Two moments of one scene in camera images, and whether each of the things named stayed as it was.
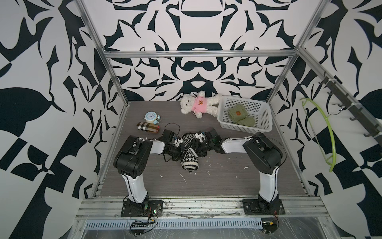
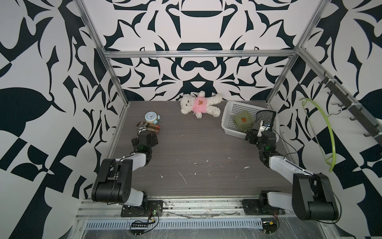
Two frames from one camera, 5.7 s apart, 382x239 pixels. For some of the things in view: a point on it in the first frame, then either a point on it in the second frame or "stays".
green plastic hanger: x=334 y=155 stays
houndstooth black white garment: x=190 y=161 -> x=265 y=115
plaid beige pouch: x=147 y=127 stays
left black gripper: x=181 y=150 -> x=136 y=143
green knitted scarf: x=238 y=112 -> x=243 y=121
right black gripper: x=199 y=152 -> x=250 y=133
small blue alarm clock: x=151 y=117 stays
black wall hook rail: x=356 y=111 stays
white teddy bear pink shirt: x=200 y=104 stays
